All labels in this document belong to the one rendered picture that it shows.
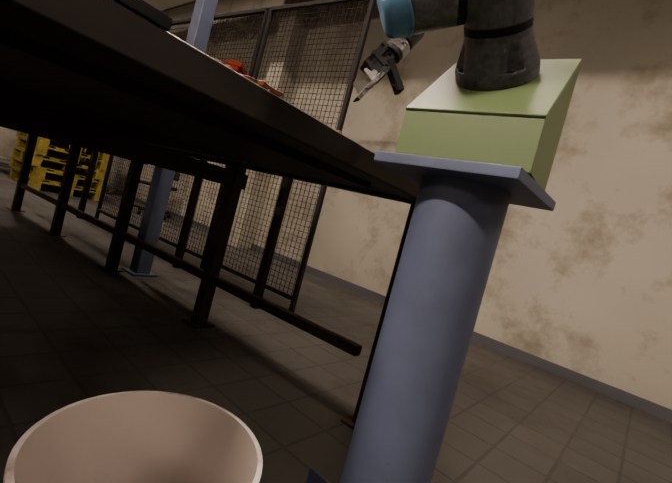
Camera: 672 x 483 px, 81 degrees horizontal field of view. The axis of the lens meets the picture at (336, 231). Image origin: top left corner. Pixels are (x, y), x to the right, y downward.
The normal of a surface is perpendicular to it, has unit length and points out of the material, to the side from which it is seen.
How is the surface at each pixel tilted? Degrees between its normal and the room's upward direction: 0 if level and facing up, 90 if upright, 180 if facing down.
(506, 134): 90
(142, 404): 87
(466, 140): 90
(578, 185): 90
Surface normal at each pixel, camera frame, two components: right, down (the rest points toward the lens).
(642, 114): -0.62, -0.14
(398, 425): -0.29, -0.04
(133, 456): 0.43, 0.09
